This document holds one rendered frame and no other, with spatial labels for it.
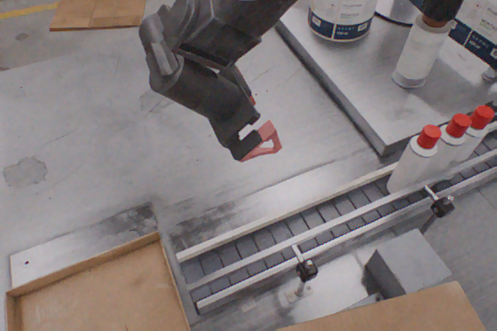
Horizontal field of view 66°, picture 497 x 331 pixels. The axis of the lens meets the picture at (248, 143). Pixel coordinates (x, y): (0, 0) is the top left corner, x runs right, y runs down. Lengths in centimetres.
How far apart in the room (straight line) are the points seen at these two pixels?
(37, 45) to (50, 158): 195
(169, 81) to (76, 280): 56
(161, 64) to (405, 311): 41
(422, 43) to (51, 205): 96
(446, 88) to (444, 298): 73
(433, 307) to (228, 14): 42
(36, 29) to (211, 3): 277
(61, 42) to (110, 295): 228
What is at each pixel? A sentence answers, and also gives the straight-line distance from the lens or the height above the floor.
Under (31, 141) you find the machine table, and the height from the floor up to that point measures 83.
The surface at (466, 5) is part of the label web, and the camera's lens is 125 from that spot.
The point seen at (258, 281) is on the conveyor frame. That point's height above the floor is 87.
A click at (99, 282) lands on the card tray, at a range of 87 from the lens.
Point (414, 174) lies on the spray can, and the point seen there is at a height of 98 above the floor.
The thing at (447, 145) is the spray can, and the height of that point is 103.
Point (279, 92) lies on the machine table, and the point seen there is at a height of 83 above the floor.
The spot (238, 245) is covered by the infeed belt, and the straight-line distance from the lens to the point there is 80.
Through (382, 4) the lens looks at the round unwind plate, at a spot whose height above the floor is 89.
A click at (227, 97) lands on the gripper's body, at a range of 48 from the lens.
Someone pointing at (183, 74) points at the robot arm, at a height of 133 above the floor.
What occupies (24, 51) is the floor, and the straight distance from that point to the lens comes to 297.
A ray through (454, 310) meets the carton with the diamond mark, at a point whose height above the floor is 112.
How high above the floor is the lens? 162
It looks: 52 degrees down
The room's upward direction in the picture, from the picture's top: straight up
